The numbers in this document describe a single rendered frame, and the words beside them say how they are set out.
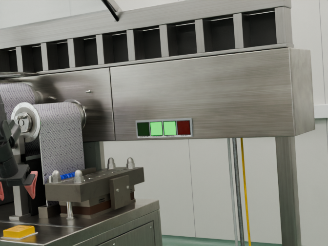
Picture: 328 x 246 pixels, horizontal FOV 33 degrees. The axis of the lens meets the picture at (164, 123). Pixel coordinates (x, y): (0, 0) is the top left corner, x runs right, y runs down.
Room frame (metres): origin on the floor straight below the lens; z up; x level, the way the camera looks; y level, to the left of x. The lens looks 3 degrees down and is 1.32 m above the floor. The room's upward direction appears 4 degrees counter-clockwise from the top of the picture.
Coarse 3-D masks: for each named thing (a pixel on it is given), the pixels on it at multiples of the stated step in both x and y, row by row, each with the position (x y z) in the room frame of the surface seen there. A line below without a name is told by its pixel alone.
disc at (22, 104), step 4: (20, 104) 2.02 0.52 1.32; (24, 104) 2.01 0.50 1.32; (28, 104) 2.00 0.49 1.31; (16, 108) 2.03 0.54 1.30; (32, 108) 1.99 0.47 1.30; (12, 112) 2.04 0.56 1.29; (36, 112) 1.98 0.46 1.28; (12, 116) 2.04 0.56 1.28; (36, 116) 1.98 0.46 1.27; (40, 120) 1.98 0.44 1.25; (40, 124) 1.98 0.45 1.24; (36, 128) 1.99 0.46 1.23; (40, 128) 1.98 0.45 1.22; (36, 132) 1.99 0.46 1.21; (32, 136) 2.00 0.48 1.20; (36, 136) 1.99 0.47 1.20; (24, 140) 2.02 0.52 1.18; (28, 140) 2.01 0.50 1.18; (32, 140) 2.00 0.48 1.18
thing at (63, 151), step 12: (60, 132) 2.08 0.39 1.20; (72, 132) 2.14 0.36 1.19; (48, 144) 2.02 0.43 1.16; (60, 144) 2.07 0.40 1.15; (72, 144) 2.13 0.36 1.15; (48, 156) 2.01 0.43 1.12; (60, 156) 2.07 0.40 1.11; (72, 156) 2.13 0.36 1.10; (48, 168) 2.01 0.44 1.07; (60, 168) 2.06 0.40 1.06; (72, 168) 2.12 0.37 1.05; (84, 168) 2.18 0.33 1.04
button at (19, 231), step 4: (8, 228) 1.74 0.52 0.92; (12, 228) 1.73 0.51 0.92; (16, 228) 1.73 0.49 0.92; (20, 228) 1.72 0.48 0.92; (24, 228) 1.72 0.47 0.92; (28, 228) 1.72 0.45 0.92; (32, 228) 1.74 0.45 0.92; (4, 232) 1.72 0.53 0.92; (8, 232) 1.71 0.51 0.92; (12, 232) 1.70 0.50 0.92; (16, 232) 1.69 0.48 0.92; (20, 232) 1.69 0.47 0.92; (24, 232) 1.71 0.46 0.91; (28, 232) 1.72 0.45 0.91; (32, 232) 1.74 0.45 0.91; (4, 236) 1.72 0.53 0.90; (8, 236) 1.71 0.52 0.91; (12, 236) 1.70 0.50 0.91; (16, 236) 1.69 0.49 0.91; (20, 236) 1.69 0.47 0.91
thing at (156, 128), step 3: (150, 123) 2.12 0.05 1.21; (153, 123) 2.11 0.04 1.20; (156, 123) 2.10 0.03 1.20; (159, 123) 2.10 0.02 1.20; (153, 126) 2.11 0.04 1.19; (156, 126) 2.10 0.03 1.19; (159, 126) 2.10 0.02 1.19; (153, 129) 2.11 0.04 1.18; (156, 129) 2.11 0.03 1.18; (159, 129) 2.10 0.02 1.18; (153, 132) 2.11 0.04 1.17; (156, 132) 2.11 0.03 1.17; (159, 132) 2.10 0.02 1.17
